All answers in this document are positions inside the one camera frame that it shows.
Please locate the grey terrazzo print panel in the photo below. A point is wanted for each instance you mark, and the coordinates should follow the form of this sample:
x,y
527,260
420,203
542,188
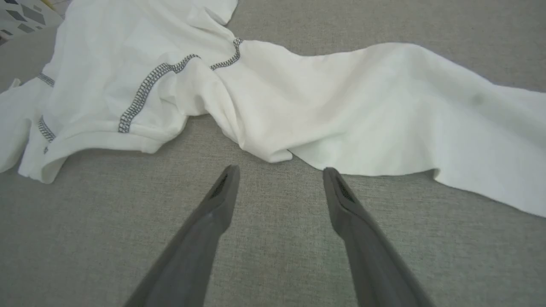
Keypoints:
x,y
21,17

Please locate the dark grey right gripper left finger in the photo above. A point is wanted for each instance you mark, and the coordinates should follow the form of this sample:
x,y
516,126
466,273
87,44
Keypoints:
x,y
192,256

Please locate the white long-sleeve garment grey stitching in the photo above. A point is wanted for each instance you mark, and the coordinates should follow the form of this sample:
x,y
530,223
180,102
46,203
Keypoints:
x,y
324,106

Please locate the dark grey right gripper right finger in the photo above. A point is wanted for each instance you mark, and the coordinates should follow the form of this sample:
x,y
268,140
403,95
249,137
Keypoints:
x,y
371,260

